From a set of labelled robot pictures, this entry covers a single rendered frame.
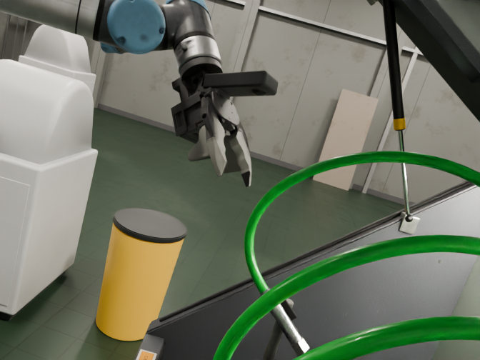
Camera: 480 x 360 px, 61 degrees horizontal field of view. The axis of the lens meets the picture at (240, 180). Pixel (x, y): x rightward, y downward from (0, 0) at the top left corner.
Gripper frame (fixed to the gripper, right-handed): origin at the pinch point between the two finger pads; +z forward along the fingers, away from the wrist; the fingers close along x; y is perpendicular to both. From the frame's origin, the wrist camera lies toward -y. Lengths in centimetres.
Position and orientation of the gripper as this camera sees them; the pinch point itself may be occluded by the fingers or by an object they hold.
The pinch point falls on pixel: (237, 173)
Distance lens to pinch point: 61.2
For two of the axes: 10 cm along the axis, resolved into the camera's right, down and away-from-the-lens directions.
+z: 2.3, 9.1, -3.6
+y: -8.3, 3.7, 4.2
